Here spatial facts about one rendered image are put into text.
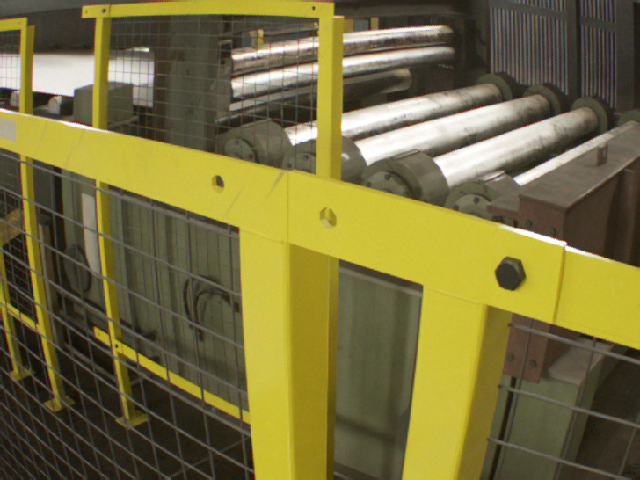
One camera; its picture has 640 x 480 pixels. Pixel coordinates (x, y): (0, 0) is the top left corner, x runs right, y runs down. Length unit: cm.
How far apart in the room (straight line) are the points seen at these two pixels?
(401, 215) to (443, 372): 11
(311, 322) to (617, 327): 28
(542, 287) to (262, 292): 24
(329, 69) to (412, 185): 64
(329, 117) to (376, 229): 175
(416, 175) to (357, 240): 218
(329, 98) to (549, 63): 1010
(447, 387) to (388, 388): 244
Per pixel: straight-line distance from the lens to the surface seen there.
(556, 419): 269
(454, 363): 55
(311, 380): 68
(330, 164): 232
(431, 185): 277
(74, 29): 794
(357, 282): 291
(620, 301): 48
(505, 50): 1259
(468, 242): 51
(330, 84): 227
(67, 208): 430
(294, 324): 64
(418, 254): 53
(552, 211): 231
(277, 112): 418
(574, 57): 525
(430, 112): 408
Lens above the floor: 202
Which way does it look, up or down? 20 degrees down
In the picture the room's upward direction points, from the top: 1 degrees clockwise
